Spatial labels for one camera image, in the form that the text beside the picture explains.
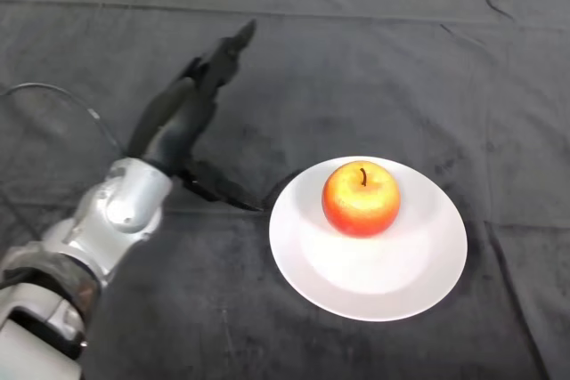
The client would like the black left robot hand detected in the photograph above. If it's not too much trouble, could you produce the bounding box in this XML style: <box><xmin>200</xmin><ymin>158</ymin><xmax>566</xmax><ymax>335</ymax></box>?
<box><xmin>126</xmin><ymin>19</ymin><xmax>267</xmax><ymax>214</ymax></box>

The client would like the black cloth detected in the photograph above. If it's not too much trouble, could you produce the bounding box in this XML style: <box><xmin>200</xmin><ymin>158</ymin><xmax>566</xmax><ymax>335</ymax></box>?
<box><xmin>0</xmin><ymin>0</ymin><xmax>570</xmax><ymax>380</ymax></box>

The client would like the red yellow apple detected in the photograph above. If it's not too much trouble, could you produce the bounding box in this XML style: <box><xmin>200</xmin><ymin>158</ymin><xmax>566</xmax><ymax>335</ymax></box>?
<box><xmin>322</xmin><ymin>160</ymin><xmax>402</xmax><ymax>239</ymax></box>

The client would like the white round plate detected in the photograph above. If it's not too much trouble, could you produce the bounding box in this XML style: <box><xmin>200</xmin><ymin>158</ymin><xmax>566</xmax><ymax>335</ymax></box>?
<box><xmin>268</xmin><ymin>156</ymin><xmax>468</xmax><ymax>323</ymax></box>

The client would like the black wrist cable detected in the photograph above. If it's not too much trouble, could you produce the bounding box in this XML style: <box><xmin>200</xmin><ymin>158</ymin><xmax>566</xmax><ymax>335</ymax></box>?
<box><xmin>0</xmin><ymin>82</ymin><xmax>124</xmax><ymax>153</ymax></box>

